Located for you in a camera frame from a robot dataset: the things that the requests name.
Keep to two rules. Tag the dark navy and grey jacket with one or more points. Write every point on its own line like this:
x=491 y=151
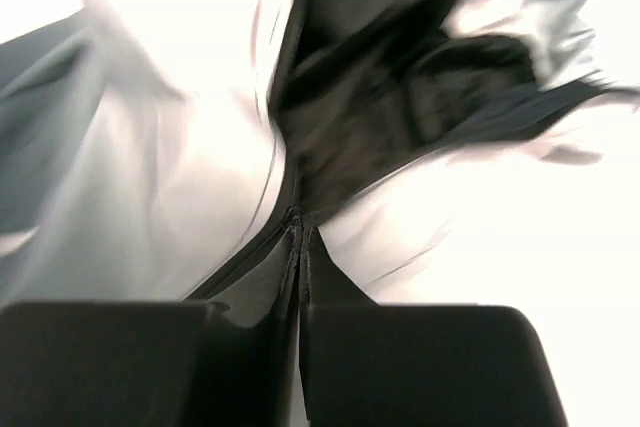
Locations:
x=447 y=150

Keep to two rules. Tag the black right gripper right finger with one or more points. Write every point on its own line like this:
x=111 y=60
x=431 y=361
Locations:
x=363 y=364

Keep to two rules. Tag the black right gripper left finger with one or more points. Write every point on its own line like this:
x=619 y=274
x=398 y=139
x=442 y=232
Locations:
x=226 y=361

